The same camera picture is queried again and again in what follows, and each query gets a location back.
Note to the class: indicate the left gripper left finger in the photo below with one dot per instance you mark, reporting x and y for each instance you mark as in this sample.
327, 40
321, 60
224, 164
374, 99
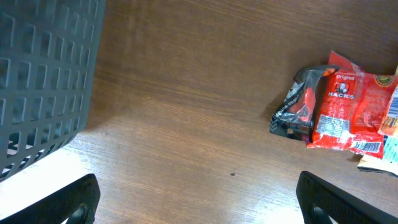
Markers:
75, 203

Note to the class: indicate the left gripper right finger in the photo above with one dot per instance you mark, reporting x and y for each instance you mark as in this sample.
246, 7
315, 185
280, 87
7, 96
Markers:
322, 202

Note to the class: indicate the black snack bag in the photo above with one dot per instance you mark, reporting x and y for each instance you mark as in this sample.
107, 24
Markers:
293, 119

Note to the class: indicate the yellow wet wipes pack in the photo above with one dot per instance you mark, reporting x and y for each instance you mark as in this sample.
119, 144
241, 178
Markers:
378, 114

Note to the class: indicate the red Hacks candy bag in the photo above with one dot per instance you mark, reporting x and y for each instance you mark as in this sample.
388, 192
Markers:
338, 126

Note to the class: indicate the grey plastic mesh basket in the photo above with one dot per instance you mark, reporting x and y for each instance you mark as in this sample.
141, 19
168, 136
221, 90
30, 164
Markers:
48, 57

